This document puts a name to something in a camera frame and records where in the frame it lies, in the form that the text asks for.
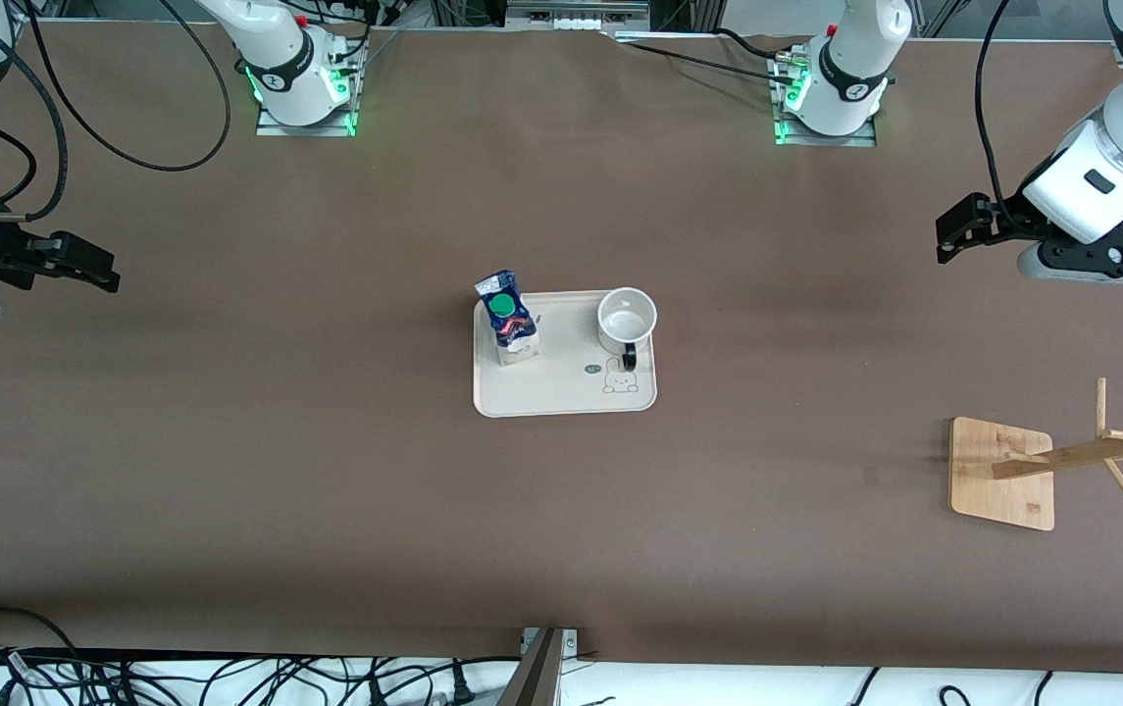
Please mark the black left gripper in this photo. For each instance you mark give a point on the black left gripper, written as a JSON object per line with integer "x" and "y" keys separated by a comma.
{"x": 1004, "y": 224}

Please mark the blue white milk carton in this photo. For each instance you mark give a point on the blue white milk carton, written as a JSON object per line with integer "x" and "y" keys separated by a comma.
{"x": 510, "y": 328}

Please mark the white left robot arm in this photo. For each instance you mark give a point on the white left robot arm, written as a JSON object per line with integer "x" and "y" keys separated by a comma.
{"x": 855, "y": 61}

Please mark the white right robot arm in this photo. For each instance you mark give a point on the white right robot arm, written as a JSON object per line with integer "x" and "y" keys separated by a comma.
{"x": 279, "y": 61}

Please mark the wooden cup hanging rack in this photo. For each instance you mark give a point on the wooden cup hanging rack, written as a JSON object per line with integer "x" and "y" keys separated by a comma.
{"x": 1000, "y": 476}

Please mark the cream rabbit print tray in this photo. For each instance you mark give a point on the cream rabbit print tray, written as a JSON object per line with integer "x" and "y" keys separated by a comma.
{"x": 571, "y": 378}

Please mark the aluminium profile bar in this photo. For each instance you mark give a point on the aluminium profile bar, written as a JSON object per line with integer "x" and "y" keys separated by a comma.
{"x": 534, "y": 677}

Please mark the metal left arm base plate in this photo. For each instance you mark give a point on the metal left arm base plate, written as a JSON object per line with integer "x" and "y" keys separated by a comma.
{"x": 785, "y": 123}

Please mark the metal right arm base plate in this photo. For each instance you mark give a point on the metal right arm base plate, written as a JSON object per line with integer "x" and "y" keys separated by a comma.
{"x": 345, "y": 108}

